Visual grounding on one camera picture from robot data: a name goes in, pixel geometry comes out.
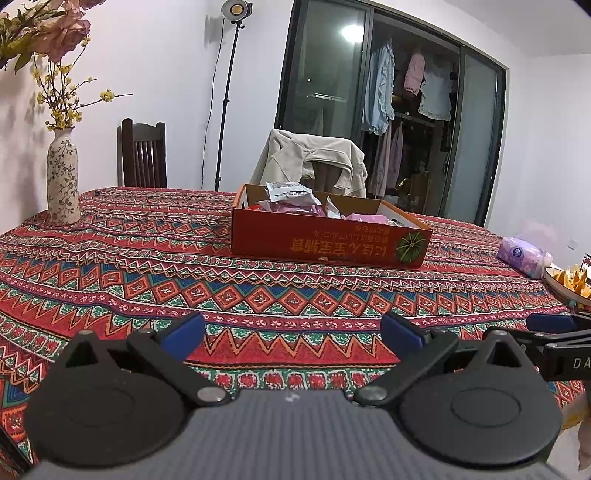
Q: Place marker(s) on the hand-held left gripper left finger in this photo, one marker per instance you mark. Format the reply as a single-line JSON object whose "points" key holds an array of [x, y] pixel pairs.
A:
{"points": [[184, 330]]}

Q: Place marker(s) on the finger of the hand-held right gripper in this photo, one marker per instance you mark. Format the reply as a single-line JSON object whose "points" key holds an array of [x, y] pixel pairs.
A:
{"points": [[549, 322]]}

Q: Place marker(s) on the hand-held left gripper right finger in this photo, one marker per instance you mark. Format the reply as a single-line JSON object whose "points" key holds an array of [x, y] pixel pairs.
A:
{"points": [[400, 330]]}

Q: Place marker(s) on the orange cardboard box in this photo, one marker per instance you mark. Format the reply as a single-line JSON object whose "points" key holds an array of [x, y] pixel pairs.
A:
{"points": [[323, 240]]}

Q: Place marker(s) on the bowl of orange peels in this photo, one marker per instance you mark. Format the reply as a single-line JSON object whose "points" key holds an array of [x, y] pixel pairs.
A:
{"points": [[570, 281]]}

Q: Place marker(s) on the purple tissue pack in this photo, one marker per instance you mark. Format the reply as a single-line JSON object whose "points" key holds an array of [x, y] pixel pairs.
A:
{"points": [[524, 256]]}

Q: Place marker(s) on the red patterned tablecloth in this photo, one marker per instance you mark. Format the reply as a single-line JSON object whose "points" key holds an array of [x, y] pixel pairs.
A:
{"points": [[138, 258]]}

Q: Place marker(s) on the pink snack packet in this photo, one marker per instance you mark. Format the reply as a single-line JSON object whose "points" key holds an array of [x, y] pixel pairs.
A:
{"points": [[369, 219], [295, 208]]}

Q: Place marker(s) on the crumpled white snack packet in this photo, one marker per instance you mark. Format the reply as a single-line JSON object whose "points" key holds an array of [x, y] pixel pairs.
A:
{"points": [[333, 207]]}

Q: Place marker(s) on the wooden chair under jacket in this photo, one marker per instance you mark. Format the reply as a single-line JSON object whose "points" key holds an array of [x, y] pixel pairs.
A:
{"points": [[325, 177]]}

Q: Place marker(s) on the hanging pale long garments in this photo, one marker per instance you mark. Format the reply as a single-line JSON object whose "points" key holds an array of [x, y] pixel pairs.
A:
{"points": [[390, 157]]}

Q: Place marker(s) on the white packet with dark print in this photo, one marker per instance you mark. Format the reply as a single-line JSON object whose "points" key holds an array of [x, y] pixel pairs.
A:
{"points": [[291, 191]]}

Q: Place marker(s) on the dark wooden chair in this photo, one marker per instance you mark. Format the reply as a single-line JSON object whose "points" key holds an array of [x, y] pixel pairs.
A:
{"points": [[145, 157]]}

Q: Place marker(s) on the floral ceramic vase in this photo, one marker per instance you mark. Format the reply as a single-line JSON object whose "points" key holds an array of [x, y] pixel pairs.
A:
{"points": [[62, 184]]}

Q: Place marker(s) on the beige jacket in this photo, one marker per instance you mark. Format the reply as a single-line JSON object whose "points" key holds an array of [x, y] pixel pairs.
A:
{"points": [[286, 157]]}

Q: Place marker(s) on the hanging white blouse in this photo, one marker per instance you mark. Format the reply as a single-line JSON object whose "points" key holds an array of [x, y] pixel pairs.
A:
{"points": [[436, 94]]}

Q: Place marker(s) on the studio light on stand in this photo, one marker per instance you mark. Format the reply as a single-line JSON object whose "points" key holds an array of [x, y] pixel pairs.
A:
{"points": [[228, 92]]}

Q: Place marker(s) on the hanging light blue shirt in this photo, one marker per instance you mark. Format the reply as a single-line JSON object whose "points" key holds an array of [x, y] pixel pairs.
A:
{"points": [[378, 87]]}

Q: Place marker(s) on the hanging pink garment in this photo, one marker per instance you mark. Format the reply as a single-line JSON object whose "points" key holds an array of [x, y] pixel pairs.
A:
{"points": [[414, 74]]}

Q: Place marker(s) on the yellow flower branches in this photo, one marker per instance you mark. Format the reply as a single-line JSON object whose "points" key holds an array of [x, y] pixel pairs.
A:
{"points": [[64, 92]]}

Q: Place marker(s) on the sliding glass door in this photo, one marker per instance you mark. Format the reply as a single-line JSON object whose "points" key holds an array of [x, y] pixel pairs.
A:
{"points": [[323, 69]]}

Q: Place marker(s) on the pink artificial flowers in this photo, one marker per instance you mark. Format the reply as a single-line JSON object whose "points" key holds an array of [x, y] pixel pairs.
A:
{"points": [[60, 32]]}

